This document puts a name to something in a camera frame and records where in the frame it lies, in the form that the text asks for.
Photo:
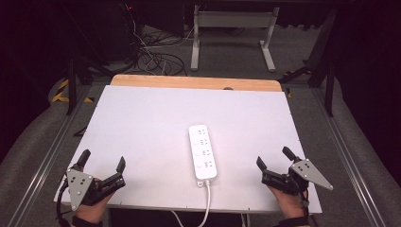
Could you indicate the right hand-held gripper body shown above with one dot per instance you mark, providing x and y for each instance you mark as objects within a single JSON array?
[{"x": 310, "y": 175}]

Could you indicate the yellow black hazard tape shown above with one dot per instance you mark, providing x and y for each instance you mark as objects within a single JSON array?
[{"x": 61, "y": 96}]

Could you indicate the person's black right sleeve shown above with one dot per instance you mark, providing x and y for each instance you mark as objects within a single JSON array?
[{"x": 293, "y": 222}]

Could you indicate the black metal stand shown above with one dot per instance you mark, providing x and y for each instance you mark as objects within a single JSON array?
[
  {"x": 72, "y": 85},
  {"x": 329, "y": 88}
]

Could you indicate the person's black sleeve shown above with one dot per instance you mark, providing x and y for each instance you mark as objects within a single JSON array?
[
  {"x": 293, "y": 222},
  {"x": 86, "y": 222}
]

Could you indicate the aluminium floor rail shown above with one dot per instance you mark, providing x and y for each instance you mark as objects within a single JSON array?
[
  {"x": 350, "y": 164},
  {"x": 44, "y": 167}
]

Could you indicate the white power strip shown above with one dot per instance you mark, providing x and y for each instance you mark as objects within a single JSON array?
[{"x": 202, "y": 154}]

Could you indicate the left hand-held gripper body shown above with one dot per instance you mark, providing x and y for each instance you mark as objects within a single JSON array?
[{"x": 78, "y": 186}]

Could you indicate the person's left hand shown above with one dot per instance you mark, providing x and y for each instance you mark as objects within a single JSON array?
[{"x": 93, "y": 210}]

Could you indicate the wooden table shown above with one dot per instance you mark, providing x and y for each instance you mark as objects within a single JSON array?
[{"x": 189, "y": 82}]

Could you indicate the white table cover board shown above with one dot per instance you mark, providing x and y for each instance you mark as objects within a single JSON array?
[{"x": 151, "y": 132}]

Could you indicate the person's right hand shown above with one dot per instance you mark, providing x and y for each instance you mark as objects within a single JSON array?
[{"x": 288, "y": 203}]

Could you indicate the person's black left sleeve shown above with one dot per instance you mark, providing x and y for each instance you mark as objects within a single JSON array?
[{"x": 86, "y": 222}]

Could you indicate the grey metal stand frame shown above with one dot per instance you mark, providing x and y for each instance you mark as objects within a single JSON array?
[{"x": 233, "y": 20}]

